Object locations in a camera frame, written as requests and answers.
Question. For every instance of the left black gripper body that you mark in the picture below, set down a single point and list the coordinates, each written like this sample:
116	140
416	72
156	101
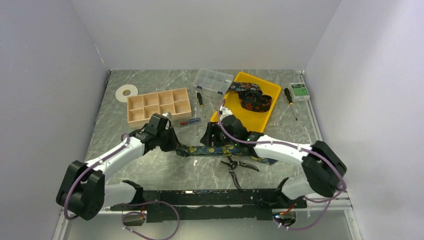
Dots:
167	141

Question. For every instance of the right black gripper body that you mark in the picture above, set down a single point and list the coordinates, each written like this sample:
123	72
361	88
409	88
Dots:
219	139

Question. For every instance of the blue yellow floral tie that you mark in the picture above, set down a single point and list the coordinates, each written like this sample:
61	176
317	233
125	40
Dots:
227	150

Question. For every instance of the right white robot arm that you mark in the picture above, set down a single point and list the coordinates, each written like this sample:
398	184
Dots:
322	169

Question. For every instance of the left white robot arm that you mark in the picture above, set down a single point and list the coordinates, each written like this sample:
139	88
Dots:
83	191

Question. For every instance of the red blue screwdriver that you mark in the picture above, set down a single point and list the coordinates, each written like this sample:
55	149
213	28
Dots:
186	122

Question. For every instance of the wooden compartment box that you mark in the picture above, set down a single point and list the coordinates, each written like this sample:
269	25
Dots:
140	108

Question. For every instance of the black yellow screwdriver left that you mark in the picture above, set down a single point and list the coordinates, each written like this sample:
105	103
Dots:
200	101

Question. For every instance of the black yellow screwdriver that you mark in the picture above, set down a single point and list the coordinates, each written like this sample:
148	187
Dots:
288	96
200	101

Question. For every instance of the yellow plastic tray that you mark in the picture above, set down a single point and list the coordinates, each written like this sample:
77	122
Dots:
253	121

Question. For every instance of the dark orange floral tie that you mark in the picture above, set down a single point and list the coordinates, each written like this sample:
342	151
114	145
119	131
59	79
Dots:
251	96

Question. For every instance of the clear plastic organizer box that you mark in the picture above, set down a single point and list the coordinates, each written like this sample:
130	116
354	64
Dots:
213	80

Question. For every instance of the black yellow screwdriver right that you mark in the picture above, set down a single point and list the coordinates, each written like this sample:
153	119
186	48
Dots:
288	96

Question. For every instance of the white green electronic box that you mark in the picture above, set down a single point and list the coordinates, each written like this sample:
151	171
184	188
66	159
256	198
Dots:
299	92

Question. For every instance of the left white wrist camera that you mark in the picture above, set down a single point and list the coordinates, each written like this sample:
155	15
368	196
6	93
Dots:
167	115

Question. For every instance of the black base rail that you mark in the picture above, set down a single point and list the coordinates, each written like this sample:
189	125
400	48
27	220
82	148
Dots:
222	203

